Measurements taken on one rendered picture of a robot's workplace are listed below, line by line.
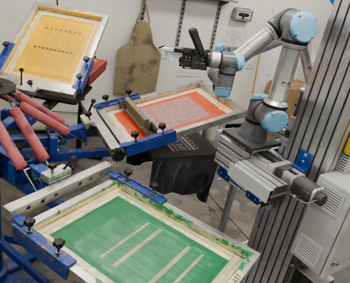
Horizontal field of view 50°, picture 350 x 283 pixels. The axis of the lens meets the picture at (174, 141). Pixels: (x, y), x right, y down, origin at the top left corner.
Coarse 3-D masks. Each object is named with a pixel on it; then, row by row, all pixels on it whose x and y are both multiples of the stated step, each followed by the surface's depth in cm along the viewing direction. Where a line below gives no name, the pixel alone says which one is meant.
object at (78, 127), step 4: (80, 124) 215; (72, 128) 211; (76, 128) 211; (80, 128) 211; (84, 128) 212; (72, 132) 210; (76, 132) 211; (88, 132) 214; (92, 132) 215; (68, 136) 210; (72, 136) 211; (76, 136) 212
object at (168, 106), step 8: (184, 96) 256; (192, 96) 255; (200, 96) 254; (152, 104) 249; (160, 104) 248; (168, 104) 247; (176, 104) 246; (184, 104) 245; (192, 104) 244; (200, 104) 243; (120, 112) 243; (152, 112) 239; (160, 112) 238; (168, 112) 237; (120, 120) 233; (128, 120) 232
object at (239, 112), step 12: (192, 84) 264; (204, 84) 262; (144, 96) 253; (156, 96) 255; (96, 108) 243; (108, 108) 244; (240, 108) 227; (108, 120) 227; (204, 120) 218; (216, 120) 217; (228, 120) 221; (180, 132) 209; (192, 132) 213
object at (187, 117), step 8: (208, 104) 242; (176, 112) 236; (184, 112) 235; (192, 112) 235; (200, 112) 234; (208, 112) 233; (216, 112) 232; (224, 112) 231; (160, 120) 229; (168, 120) 228; (176, 120) 227; (184, 120) 227; (192, 120) 226; (200, 120) 225; (128, 128) 224; (136, 128) 223; (168, 128) 220; (176, 128) 219; (144, 136) 214
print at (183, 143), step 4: (184, 136) 255; (180, 140) 248; (184, 140) 249; (188, 140) 250; (168, 144) 239; (172, 144) 240; (176, 144) 241; (180, 144) 242; (184, 144) 243; (188, 144) 244; (192, 144) 245; (172, 148) 235; (176, 148) 236; (180, 148) 237; (184, 148) 238; (188, 148) 239; (192, 148) 240; (196, 148) 241
